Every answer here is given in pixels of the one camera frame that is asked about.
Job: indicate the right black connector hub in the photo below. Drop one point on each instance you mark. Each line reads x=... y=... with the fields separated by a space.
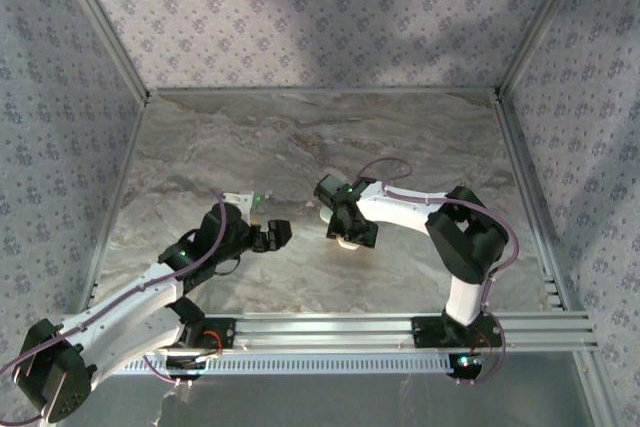
x=457 y=366

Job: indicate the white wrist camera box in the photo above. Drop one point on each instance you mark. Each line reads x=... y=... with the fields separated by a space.
x=239 y=202
x=326 y=213

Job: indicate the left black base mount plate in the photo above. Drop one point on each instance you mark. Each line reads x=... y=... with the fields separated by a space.
x=225 y=332

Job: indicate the aluminium upright frame post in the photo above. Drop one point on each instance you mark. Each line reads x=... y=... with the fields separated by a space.
x=542 y=22
x=102 y=22

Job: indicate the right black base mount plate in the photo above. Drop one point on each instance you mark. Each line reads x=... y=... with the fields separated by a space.
x=425 y=332

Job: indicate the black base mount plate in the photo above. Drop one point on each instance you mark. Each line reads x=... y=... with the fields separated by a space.
x=225 y=332
x=425 y=332

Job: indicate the left black connector hub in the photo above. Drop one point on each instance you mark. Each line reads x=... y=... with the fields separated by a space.
x=185 y=366

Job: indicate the aluminium back floor rail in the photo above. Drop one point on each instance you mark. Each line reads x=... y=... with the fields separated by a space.
x=320 y=91

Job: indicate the aluminium side floor rail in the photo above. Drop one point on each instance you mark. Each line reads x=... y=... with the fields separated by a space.
x=530 y=197
x=118 y=197

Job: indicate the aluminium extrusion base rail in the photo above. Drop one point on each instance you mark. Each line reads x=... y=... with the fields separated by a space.
x=325 y=327

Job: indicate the black connector hub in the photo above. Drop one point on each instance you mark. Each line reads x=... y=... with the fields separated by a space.
x=185 y=366
x=457 y=366

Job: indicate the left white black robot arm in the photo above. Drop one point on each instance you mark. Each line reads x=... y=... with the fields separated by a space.
x=125 y=302

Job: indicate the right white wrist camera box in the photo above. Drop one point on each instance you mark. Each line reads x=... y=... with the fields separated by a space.
x=326 y=213

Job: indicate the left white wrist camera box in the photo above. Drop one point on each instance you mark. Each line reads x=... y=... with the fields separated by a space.
x=239 y=202

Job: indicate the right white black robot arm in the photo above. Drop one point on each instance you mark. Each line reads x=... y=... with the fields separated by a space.
x=400 y=209

